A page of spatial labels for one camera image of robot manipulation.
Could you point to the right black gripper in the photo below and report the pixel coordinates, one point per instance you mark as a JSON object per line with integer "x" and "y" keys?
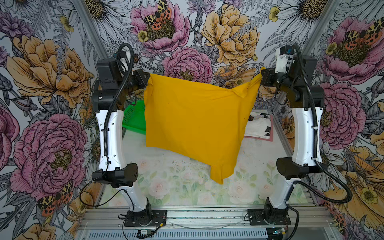
{"x": 267, "y": 80}

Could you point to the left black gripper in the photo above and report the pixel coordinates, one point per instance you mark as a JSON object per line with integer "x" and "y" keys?
{"x": 143, "y": 82}

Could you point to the yellow t-shirt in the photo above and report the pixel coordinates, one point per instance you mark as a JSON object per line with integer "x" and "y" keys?
{"x": 204, "y": 122}

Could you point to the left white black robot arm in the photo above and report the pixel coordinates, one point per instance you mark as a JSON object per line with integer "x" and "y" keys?
{"x": 117, "y": 76}

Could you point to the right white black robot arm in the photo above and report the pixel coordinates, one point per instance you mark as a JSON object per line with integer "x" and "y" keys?
{"x": 292, "y": 76}

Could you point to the green plastic basket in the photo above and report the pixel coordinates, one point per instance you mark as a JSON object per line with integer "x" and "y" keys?
{"x": 134, "y": 118}

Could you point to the pink folded t-shirt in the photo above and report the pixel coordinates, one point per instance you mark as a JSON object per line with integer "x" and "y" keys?
{"x": 271, "y": 132}

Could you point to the right aluminium corner post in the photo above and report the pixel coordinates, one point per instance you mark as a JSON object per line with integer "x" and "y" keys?
{"x": 321, "y": 26}

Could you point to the aluminium corner post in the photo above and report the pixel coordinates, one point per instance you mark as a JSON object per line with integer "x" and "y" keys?
{"x": 321, "y": 26}
{"x": 88, "y": 29}

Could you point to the left aluminium corner post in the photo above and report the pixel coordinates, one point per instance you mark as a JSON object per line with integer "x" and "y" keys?
{"x": 88, "y": 29}

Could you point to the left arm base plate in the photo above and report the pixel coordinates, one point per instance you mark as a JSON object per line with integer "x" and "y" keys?
{"x": 154, "y": 218}

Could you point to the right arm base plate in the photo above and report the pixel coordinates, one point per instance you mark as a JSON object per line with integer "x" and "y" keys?
{"x": 274, "y": 217}

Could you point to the aluminium front rail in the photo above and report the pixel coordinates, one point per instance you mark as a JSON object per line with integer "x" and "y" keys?
{"x": 202, "y": 217}

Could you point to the white vented cable duct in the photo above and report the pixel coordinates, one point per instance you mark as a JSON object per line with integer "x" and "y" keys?
{"x": 180, "y": 234}

